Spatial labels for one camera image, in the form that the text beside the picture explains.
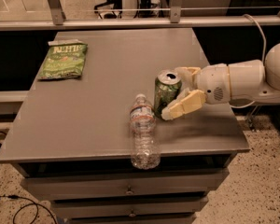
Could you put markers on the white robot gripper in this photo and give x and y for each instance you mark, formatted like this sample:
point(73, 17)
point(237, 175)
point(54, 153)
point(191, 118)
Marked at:
point(213, 83)

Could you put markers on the green soda can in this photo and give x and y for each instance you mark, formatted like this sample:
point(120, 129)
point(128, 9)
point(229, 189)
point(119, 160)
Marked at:
point(167, 86)

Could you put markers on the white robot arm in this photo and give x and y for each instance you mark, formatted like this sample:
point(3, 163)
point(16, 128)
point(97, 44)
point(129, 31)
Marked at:
point(270, 93)

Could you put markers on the clear plastic water bottle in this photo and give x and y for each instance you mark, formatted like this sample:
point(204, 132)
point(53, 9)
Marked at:
point(145, 153)

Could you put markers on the grey metal railing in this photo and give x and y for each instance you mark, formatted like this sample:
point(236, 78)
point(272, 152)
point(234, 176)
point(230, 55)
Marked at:
point(25, 15)

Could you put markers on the top grey drawer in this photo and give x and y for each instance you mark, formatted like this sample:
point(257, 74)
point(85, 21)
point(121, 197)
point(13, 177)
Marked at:
point(122, 185)

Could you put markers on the grey drawer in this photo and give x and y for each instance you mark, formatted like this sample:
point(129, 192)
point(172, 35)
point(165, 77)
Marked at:
point(122, 185)
point(130, 208)

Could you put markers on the middle grey drawer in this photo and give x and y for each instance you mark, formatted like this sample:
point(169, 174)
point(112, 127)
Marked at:
point(130, 208)

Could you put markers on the green kettle chips bag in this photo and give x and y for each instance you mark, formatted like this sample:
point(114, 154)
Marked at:
point(65, 59)

